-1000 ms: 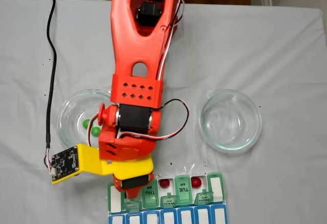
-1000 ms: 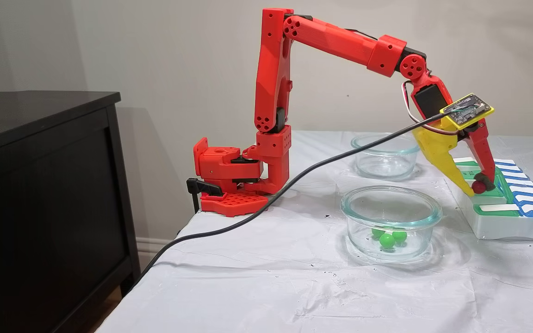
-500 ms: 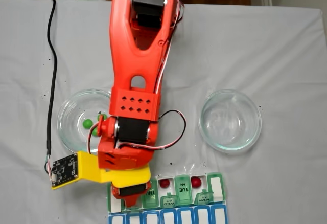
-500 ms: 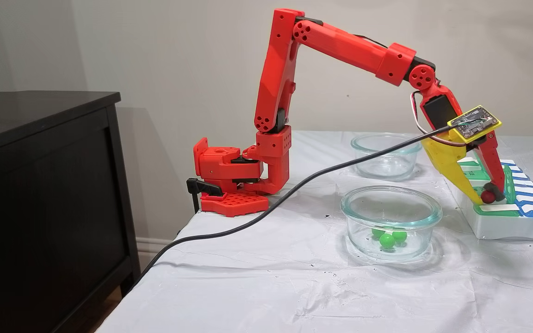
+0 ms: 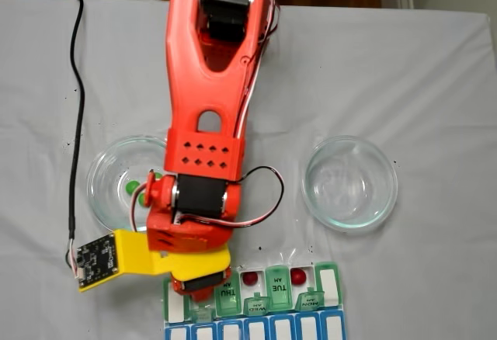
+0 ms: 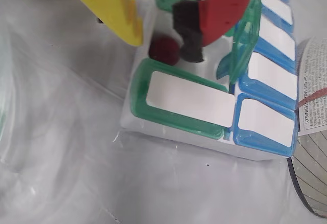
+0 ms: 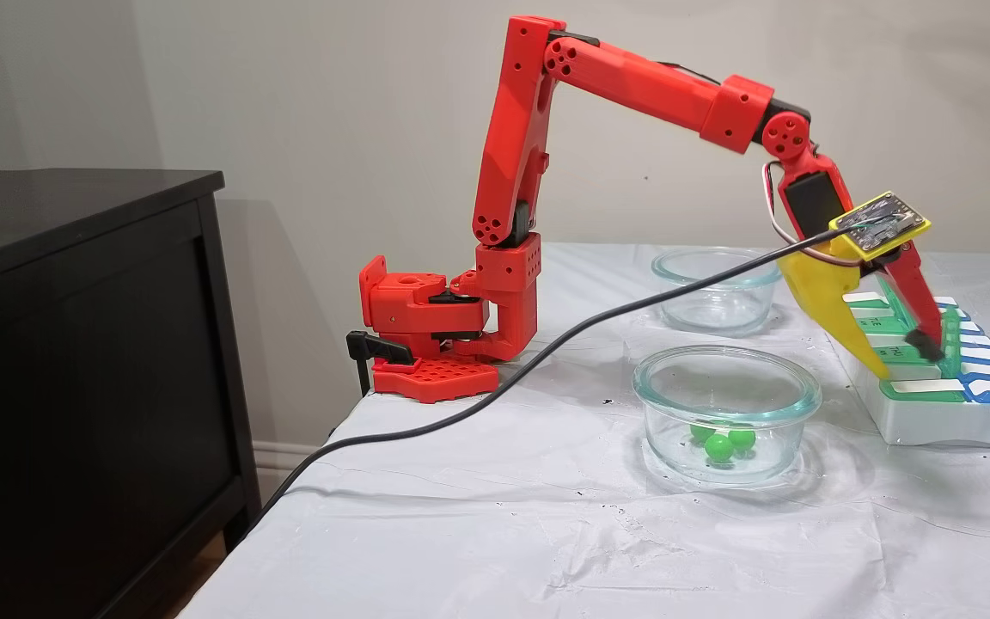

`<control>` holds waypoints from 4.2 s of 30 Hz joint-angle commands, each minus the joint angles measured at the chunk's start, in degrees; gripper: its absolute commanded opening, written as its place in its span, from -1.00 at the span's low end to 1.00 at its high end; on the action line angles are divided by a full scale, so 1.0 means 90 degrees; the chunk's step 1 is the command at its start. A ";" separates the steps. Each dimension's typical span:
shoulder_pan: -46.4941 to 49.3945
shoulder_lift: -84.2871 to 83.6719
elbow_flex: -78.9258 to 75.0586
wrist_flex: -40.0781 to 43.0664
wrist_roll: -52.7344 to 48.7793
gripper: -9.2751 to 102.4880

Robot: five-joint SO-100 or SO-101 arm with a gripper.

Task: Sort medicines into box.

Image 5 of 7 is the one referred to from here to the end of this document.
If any clear glass bowl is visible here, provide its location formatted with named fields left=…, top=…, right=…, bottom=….
left=301, top=134, right=400, bottom=234
left=85, top=134, right=170, bottom=237

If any white tablecloth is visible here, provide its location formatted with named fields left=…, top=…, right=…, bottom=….
left=0, top=0, right=497, bottom=340

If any camera board on yellow mount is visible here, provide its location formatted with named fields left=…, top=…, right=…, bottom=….
left=76, top=229, right=153, bottom=293

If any weekly pill organizer box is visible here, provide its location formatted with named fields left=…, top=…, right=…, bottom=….
left=161, top=261, right=349, bottom=340

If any white red servo wire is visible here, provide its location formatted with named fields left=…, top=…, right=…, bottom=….
left=130, top=183, right=149, bottom=235
left=170, top=165, right=286, bottom=229

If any black camera cable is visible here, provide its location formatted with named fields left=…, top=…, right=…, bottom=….
left=63, top=0, right=86, bottom=248

